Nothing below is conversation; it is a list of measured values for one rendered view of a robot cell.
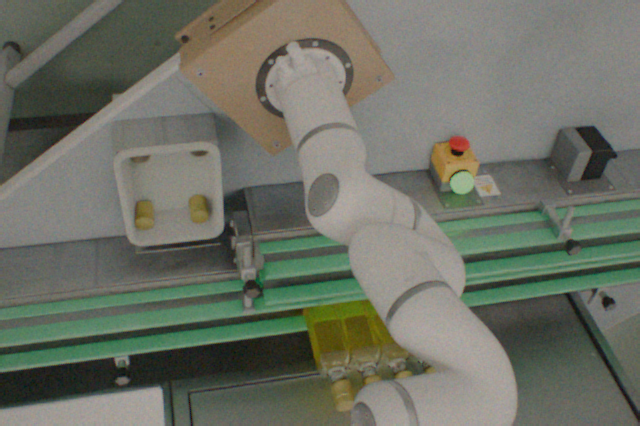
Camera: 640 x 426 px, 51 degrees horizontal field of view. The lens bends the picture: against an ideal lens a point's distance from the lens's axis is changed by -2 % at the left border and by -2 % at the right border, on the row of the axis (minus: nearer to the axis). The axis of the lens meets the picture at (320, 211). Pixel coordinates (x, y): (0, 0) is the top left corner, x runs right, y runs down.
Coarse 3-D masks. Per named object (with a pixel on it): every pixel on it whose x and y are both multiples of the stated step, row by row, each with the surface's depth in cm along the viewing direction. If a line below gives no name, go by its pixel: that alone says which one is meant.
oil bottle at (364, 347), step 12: (360, 300) 130; (348, 312) 128; (360, 312) 128; (348, 324) 126; (360, 324) 126; (372, 324) 127; (348, 336) 124; (360, 336) 124; (372, 336) 125; (360, 348) 123; (372, 348) 123; (360, 360) 122; (372, 360) 122
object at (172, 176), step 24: (192, 144) 112; (120, 168) 112; (144, 168) 122; (168, 168) 123; (192, 168) 124; (216, 168) 116; (120, 192) 115; (144, 192) 125; (168, 192) 127; (192, 192) 128; (216, 192) 120; (168, 216) 129; (216, 216) 125; (144, 240) 125; (168, 240) 125; (192, 240) 127
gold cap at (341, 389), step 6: (336, 384) 118; (342, 384) 118; (348, 384) 119; (336, 390) 118; (342, 390) 117; (348, 390) 117; (336, 396) 117; (342, 396) 116; (348, 396) 117; (336, 402) 117; (342, 402) 116; (348, 402) 116; (336, 408) 117; (342, 408) 117; (348, 408) 118
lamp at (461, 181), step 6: (456, 174) 131; (462, 174) 130; (468, 174) 131; (450, 180) 132; (456, 180) 130; (462, 180) 130; (468, 180) 130; (456, 186) 130; (462, 186) 130; (468, 186) 131; (462, 192) 132
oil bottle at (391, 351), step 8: (368, 304) 130; (376, 312) 129; (376, 320) 127; (376, 328) 126; (384, 328) 126; (384, 336) 125; (384, 344) 124; (392, 344) 124; (384, 352) 123; (392, 352) 123; (400, 352) 123; (408, 352) 124; (384, 360) 124; (392, 360) 123; (408, 360) 125
